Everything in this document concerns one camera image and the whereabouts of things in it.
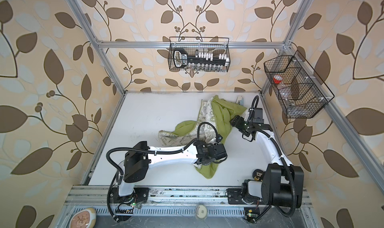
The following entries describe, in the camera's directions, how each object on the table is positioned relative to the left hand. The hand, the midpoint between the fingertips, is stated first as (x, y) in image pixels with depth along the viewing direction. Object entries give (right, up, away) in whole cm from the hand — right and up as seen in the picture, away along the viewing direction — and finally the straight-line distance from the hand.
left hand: (209, 149), depth 81 cm
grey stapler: (+25, +29, +31) cm, 49 cm away
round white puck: (-5, -20, -19) cm, 28 cm away
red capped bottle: (+37, +39, 0) cm, 54 cm away
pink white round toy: (-57, -27, -14) cm, 65 cm away
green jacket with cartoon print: (+1, +14, -5) cm, 15 cm away
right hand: (+16, +13, +6) cm, 21 cm away
